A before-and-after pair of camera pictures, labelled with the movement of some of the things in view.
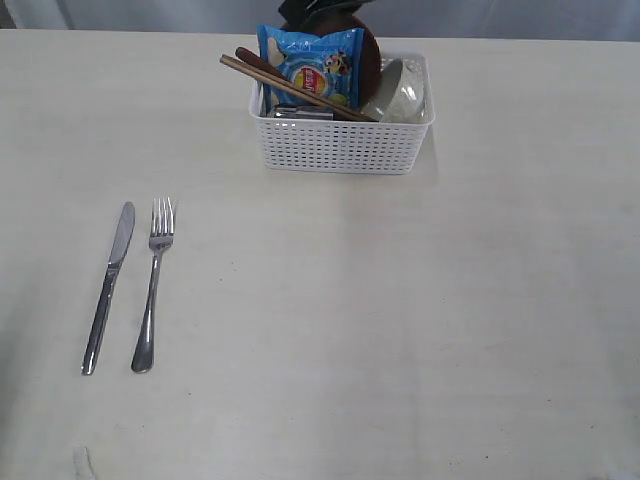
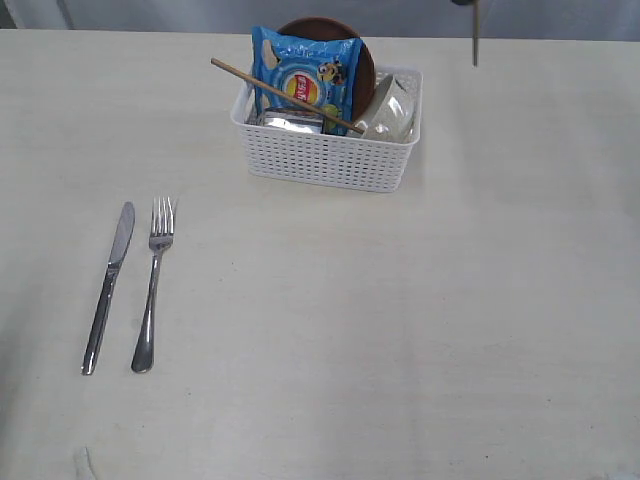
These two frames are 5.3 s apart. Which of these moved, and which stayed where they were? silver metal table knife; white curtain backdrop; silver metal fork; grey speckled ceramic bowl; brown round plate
Moved: grey speckled ceramic bowl; brown round plate
Stayed: white curtain backdrop; silver metal fork; silver metal table knife
